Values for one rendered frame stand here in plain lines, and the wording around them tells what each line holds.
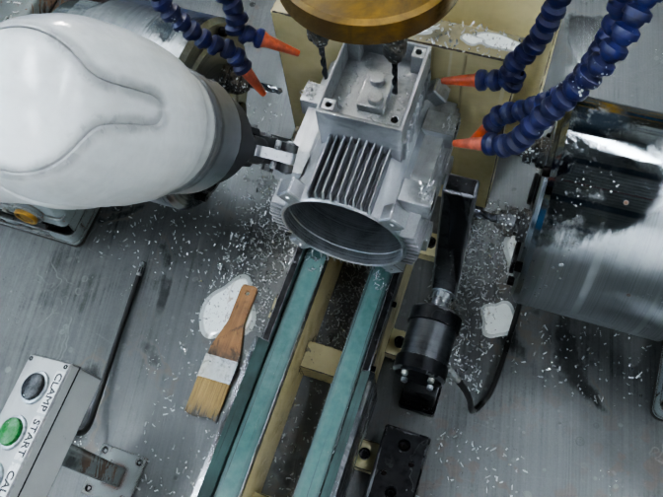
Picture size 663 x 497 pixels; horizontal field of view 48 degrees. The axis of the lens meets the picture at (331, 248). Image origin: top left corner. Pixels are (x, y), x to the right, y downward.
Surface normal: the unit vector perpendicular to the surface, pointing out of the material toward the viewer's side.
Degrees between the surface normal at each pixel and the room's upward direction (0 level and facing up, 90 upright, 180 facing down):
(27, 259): 0
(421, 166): 0
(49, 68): 21
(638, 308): 73
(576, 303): 81
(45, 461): 68
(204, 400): 2
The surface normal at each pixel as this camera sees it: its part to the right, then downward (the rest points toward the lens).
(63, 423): 0.84, 0.08
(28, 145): -0.07, 0.35
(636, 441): -0.07, -0.42
